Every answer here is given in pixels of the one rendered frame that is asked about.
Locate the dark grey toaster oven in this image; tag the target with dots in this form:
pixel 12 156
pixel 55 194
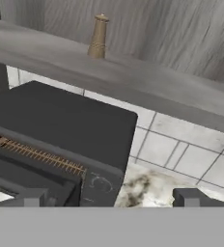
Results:
pixel 62 128

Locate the grey wooden cabinet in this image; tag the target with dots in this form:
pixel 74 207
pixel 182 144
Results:
pixel 155 87

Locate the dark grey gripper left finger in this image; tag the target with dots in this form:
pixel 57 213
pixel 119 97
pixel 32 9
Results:
pixel 33 197

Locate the tan shaker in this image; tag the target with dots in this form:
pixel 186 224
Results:
pixel 98 38

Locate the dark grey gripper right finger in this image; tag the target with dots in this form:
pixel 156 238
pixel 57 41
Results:
pixel 188 197

